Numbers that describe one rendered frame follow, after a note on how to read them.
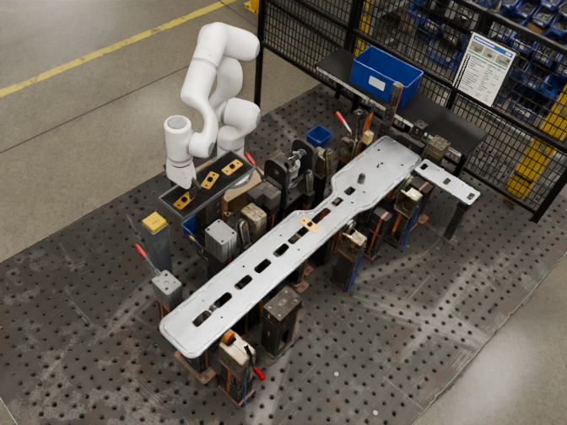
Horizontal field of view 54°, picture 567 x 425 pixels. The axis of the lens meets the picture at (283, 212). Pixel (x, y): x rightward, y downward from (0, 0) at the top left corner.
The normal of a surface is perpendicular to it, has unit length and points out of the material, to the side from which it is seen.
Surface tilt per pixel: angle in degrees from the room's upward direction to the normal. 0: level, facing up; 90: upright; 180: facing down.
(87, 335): 0
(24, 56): 0
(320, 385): 0
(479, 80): 90
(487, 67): 90
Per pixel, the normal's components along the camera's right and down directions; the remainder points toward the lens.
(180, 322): 0.08, -0.62
